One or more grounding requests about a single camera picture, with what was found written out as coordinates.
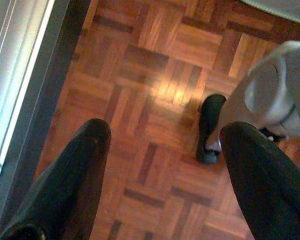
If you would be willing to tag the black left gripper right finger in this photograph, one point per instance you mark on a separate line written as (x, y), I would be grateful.
(265, 187)

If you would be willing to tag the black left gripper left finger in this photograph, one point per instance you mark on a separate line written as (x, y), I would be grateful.
(65, 180)

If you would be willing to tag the black robot left foot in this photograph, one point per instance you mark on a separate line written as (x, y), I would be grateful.
(210, 117)

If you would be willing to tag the frosted glass sliding door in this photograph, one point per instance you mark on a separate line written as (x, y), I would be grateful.
(17, 62)

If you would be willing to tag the green quilted mattress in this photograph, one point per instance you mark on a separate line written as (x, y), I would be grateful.
(285, 7)

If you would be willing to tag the black door frame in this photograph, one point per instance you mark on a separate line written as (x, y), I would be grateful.
(52, 87)

